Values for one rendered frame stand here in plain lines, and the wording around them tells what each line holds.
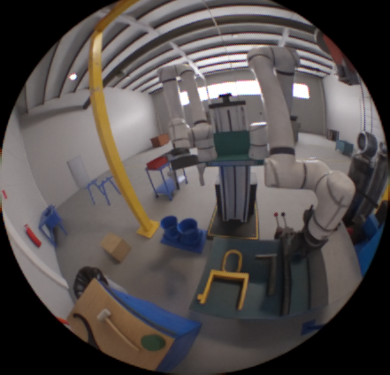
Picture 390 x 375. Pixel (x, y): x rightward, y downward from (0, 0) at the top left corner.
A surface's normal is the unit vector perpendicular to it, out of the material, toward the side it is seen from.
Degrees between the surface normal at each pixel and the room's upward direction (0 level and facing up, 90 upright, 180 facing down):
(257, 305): 0
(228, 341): 0
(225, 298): 0
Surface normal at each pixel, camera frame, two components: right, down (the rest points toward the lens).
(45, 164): 0.93, 0.00
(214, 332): -0.19, -0.87
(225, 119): -0.33, 0.50
